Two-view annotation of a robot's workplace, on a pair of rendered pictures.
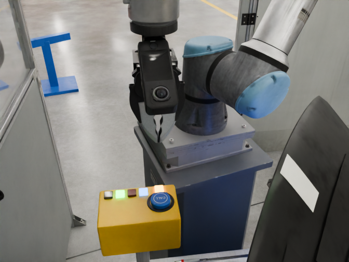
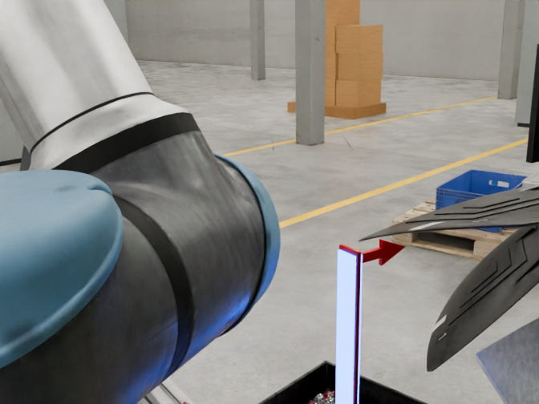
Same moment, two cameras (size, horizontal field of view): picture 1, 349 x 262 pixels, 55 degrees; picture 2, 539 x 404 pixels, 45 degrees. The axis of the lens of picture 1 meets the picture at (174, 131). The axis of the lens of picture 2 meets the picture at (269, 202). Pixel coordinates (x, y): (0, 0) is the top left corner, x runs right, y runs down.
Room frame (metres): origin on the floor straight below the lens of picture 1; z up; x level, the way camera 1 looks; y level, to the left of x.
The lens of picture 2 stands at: (0.78, 0.21, 1.38)
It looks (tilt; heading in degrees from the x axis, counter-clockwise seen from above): 16 degrees down; 244
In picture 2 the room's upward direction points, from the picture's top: 1 degrees counter-clockwise
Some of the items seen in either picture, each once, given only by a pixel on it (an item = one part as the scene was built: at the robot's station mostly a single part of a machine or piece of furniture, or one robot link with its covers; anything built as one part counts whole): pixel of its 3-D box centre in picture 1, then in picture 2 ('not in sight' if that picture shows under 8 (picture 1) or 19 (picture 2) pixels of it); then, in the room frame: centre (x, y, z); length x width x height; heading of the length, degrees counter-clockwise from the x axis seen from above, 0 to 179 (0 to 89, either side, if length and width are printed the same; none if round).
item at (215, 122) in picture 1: (201, 104); not in sight; (0.78, -0.07, 1.13); 0.15 x 0.15 x 0.10
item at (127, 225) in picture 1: (139, 221); not in sight; (0.48, 0.07, 1.02); 0.16 x 0.10 x 0.11; 97
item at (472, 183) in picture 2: not in sight; (483, 199); (-2.11, -2.70, 0.25); 0.60 x 0.41 x 0.22; 27
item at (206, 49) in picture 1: (207, 64); (4, 335); (0.78, -0.08, 1.24); 0.13 x 0.12 x 0.14; 39
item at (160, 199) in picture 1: (160, 200); not in sight; (0.48, 0.03, 1.08); 0.04 x 0.04 x 0.02
